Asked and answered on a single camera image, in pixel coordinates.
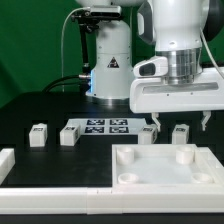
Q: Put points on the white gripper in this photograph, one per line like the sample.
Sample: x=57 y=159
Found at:
x=150 y=94

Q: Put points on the white square tabletop panel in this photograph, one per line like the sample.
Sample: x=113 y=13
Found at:
x=165 y=164

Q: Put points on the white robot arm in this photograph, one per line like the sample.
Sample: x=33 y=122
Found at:
x=170 y=81

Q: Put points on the white U-shaped obstacle fence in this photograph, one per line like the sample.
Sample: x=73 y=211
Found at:
x=119 y=199

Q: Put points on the white sheet with fiducial tags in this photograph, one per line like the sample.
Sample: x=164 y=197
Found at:
x=108 y=126

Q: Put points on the green backdrop curtain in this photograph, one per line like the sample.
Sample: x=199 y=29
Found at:
x=38 y=44

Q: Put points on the black camera on pole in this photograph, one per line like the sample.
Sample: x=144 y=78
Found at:
x=88 y=20

